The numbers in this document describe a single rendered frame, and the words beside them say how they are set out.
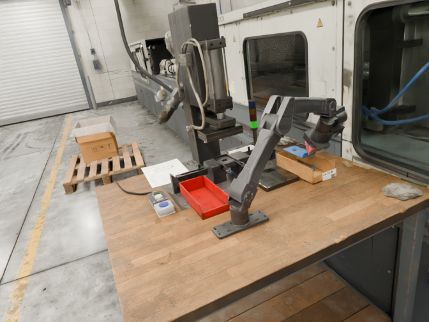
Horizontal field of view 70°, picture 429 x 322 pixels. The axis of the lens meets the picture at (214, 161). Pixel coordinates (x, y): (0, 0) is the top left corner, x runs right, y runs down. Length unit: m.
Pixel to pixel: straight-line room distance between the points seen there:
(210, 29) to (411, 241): 1.16
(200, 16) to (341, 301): 1.49
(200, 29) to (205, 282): 0.97
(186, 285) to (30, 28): 9.93
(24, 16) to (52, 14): 0.68
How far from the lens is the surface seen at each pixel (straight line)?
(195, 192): 1.36
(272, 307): 1.75
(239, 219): 1.06
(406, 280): 1.55
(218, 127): 1.34
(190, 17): 1.37
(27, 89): 10.57
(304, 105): 1.13
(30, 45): 10.50
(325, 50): 1.73
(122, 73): 10.50
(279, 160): 1.48
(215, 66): 1.31
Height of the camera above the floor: 1.51
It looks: 21 degrees down
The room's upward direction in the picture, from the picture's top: 8 degrees counter-clockwise
